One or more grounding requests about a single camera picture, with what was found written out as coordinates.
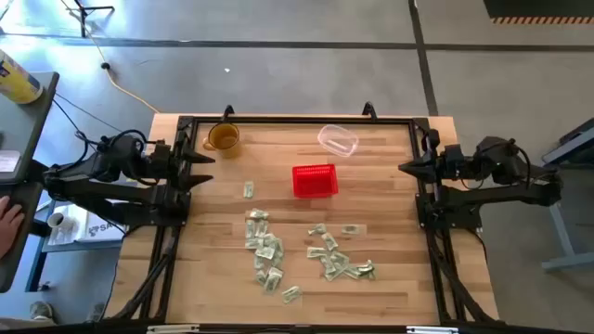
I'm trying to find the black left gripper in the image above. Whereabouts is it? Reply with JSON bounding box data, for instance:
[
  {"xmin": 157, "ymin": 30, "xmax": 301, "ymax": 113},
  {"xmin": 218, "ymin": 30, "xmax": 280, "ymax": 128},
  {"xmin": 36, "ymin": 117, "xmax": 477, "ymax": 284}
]
[{"xmin": 167, "ymin": 136, "xmax": 216, "ymax": 192}]

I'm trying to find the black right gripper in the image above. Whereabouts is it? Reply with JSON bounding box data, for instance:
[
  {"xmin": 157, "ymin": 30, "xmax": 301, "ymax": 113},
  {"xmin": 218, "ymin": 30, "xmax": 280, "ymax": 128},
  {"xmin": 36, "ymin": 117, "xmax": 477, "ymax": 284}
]
[{"xmin": 397, "ymin": 156, "xmax": 469, "ymax": 185}]

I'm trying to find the clear plastic container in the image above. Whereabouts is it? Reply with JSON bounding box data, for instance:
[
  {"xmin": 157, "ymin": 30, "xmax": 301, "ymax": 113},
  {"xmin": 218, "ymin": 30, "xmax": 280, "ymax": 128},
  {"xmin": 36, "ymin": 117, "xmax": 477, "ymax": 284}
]
[{"xmin": 316, "ymin": 123, "xmax": 360, "ymax": 158}]

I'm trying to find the red plastic mesh basket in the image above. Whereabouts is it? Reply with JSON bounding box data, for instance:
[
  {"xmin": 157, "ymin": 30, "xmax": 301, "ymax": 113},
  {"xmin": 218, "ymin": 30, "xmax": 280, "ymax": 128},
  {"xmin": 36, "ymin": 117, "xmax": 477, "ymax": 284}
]
[{"xmin": 291, "ymin": 163, "xmax": 340, "ymax": 199}]

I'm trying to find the white printed box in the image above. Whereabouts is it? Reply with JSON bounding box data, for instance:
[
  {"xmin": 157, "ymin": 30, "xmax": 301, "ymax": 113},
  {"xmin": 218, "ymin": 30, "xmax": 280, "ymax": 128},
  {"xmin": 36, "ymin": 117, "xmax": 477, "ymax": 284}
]
[{"xmin": 73, "ymin": 211, "xmax": 127, "ymax": 243}]

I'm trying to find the white mug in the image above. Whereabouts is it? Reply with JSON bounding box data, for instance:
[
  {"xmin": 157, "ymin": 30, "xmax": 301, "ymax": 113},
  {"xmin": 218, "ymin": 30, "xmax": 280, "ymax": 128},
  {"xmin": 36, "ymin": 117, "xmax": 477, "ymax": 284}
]
[{"xmin": 46, "ymin": 212, "xmax": 75, "ymax": 233}]

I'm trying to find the grey desk top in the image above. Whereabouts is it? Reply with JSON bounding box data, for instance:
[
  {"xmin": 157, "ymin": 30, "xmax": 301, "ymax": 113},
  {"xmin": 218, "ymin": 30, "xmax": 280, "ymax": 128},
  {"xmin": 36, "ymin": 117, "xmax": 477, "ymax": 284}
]
[{"xmin": 0, "ymin": 71, "xmax": 60, "ymax": 186}]

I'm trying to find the person's shoe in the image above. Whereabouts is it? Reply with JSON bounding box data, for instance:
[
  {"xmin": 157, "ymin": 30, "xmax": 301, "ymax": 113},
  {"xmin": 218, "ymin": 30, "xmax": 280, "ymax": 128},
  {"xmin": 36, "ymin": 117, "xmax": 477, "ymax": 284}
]
[
  {"xmin": 30, "ymin": 301, "xmax": 56, "ymax": 322},
  {"xmin": 86, "ymin": 302, "xmax": 106, "ymax": 322}
]

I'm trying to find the white paper label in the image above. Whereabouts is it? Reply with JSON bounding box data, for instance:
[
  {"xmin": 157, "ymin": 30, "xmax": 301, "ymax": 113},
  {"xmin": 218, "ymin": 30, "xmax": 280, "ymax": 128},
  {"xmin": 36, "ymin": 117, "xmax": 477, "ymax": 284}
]
[{"xmin": 0, "ymin": 149, "xmax": 22, "ymax": 173}]

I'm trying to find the black tripod stand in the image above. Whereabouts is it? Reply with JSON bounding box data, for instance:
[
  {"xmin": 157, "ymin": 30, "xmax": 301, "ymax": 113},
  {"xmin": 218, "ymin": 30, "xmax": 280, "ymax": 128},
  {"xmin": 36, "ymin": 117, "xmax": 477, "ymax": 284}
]
[{"xmin": 69, "ymin": 0, "xmax": 116, "ymax": 39}]

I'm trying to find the person's hand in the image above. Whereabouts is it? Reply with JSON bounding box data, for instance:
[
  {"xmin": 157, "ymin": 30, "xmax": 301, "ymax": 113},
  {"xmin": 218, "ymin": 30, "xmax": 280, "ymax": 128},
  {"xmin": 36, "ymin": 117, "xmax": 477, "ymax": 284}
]
[{"xmin": 0, "ymin": 195, "xmax": 26, "ymax": 260}]

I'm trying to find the black hazard-striped mat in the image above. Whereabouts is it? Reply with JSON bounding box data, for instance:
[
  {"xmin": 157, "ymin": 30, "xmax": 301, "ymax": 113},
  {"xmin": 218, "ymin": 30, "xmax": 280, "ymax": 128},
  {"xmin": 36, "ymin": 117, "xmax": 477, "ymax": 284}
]
[{"xmin": 482, "ymin": 0, "xmax": 594, "ymax": 25}]

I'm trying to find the yellow wipes canister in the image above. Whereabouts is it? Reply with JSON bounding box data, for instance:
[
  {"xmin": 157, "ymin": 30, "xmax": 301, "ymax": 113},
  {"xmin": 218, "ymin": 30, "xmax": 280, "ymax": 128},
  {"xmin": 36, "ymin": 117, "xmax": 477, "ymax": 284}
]
[{"xmin": 0, "ymin": 48, "xmax": 45, "ymax": 105}]

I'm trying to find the black desk panel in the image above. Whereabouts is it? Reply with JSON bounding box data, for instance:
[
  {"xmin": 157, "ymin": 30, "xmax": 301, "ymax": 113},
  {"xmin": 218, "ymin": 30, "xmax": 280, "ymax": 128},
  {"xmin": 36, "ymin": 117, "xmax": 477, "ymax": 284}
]
[{"xmin": 0, "ymin": 181, "xmax": 45, "ymax": 294}]

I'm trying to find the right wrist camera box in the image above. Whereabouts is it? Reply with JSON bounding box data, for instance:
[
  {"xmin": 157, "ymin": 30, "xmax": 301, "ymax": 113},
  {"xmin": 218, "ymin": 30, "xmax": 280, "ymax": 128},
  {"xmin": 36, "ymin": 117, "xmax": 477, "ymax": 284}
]
[{"xmin": 444, "ymin": 143, "xmax": 466, "ymax": 163}]

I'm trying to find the yellow floor cable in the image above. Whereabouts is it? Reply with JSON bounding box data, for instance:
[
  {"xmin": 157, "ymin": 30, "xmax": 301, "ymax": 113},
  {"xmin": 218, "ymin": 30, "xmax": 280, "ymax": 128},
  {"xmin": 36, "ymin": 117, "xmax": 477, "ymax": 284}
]
[{"xmin": 58, "ymin": 0, "xmax": 161, "ymax": 115}]

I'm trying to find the black aluminium table frame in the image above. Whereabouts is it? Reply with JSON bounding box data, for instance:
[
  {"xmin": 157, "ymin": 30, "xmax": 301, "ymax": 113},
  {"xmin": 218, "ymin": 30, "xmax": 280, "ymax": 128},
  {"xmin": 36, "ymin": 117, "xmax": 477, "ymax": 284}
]
[{"xmin": 104, "ymin": 114, "xmax": 500, "ymax": 334}]

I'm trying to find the thin black floor cable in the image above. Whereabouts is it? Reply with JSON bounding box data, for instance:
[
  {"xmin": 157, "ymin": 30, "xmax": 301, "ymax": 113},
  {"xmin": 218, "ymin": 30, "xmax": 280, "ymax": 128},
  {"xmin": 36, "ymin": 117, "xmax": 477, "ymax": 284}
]
[{"xmin": 51, "ymin": 91, "xmax": 123, "ymax": 134}]

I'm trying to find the grey-blue metal table frame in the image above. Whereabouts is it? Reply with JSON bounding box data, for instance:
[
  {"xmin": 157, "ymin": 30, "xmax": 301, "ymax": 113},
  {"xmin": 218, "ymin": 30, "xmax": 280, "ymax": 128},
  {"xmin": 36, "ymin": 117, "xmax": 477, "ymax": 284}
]
[{"xmin": 540, "ymin": 118, "xmax": 594, "ymax": 274}]

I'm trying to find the silver frame bracket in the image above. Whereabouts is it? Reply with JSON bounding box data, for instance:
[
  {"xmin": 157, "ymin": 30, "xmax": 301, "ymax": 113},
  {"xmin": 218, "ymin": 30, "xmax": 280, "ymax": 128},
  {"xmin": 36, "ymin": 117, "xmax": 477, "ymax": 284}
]
[
  {"xmin": 147, "ymin": 324, "xmax": 200, "ymax": 334},
  {"xmin": 406, "ymin": 326, "xmax": 460, "ymax": 334}
]

